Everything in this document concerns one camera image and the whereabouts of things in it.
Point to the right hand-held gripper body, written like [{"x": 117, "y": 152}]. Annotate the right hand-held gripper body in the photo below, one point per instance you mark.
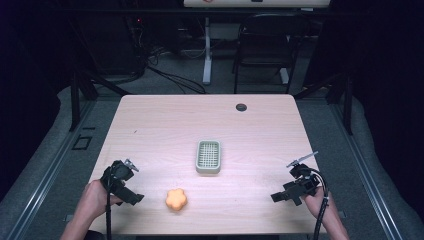
[{"x": 296, "y": 190}]

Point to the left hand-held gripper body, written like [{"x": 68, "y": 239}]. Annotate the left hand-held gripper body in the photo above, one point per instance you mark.
[{"x": 120, "y": 186}]

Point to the person's right hand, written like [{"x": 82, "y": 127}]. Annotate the person's right hand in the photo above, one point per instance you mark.
[{"x": 315, "y": 201}]

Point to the person's left hand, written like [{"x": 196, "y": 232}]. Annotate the person's left hand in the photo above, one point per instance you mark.
[{"x": 96, "y": 198}]

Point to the orange flower-shaped soap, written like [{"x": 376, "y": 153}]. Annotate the orange flower-shaped soap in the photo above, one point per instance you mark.
[{"x": 176, "y": 199}]

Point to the black metal stand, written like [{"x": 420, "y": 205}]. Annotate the black metal stand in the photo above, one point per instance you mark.
[
  {"x": 343, "y": 100},
  {"x": 78, "y": 96}
]

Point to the grey-green soap dish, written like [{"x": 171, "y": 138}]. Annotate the grey-green soap dish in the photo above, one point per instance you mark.
[{"x": 208, "y": 156}]

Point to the black table grommet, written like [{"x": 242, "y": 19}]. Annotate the black table grommet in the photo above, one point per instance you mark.
[{"x": 241, "y": 107}]

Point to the black chair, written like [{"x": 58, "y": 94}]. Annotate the black chair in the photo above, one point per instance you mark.
[{"x": 266, "y": 50}]

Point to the dark computer tower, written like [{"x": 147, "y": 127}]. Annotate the dark computer tower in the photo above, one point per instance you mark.
[{"x": 156, "y": 33}]

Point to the white desk leg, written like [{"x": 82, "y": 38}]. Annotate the white desk leg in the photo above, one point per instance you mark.
[{"x": 207, "y": 53}]

